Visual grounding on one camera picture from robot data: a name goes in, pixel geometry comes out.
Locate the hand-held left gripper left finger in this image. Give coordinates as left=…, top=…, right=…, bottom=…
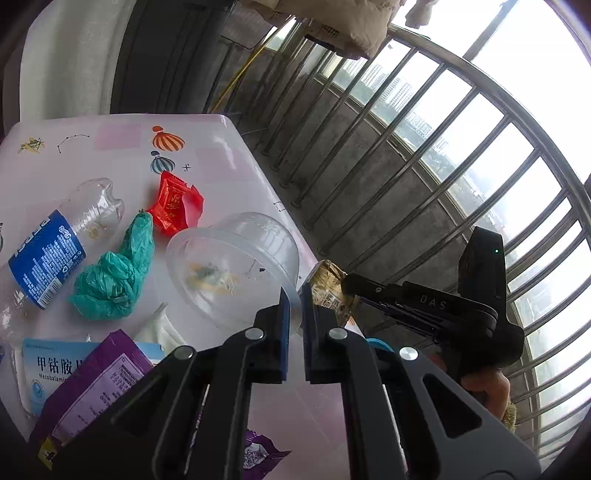
left=50, top=287, right=293, bottom=480

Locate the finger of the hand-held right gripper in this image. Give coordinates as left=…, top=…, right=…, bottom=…
left=358, top=298, right=463, bottom=345
left=342, top=273, right=498, bottom=326

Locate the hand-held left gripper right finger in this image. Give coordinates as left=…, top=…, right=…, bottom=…
left=299, top=284, right=541, bottom=480

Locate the gold foil wrapper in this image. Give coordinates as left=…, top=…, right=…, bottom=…
left=300, top=259, right=360, bottom=326

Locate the white tissue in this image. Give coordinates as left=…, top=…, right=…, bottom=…
left=133, top=302, right=188, bottom=357

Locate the small purple wrapper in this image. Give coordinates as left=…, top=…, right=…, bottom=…
left=242, top=429, right=292, bottom=470

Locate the red snack wrapper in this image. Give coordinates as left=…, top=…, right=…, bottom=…
left=148, top=170, right=205, bottom=238

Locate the large purple snack packet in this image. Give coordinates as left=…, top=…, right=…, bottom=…
left=28, top=329, right=156, bottom=459

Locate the person's right hand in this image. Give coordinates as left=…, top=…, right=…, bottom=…
left=429, top=354, right=512, bottom=420

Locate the clear plastic dome lid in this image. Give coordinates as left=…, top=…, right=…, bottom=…
left=165, top=212, right=302, bottom=331

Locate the metal balcony railing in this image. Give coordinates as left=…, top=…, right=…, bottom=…
left=203, top=14, right=591, bottom=462

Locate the crumpled green plastic bag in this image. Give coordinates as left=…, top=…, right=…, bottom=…
left=69, top=210, right=156, bottom=321

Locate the yellow pole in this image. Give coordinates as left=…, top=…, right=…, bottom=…
left=214, top=32, right=274, bottom=114

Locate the white blue medicine box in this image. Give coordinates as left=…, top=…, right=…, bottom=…
left=21, top=338, right=165, bottom=416

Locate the clear bottle with blue label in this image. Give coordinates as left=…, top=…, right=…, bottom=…
left=0, top=178, right=125, bottom=334

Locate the pink white printed tablecloth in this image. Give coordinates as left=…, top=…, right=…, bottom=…
left=0, top=113, right=366, bottom=480

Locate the hanging grey cloth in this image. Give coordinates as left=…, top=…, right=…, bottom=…
left=405, top=0, right=437, bottom=27

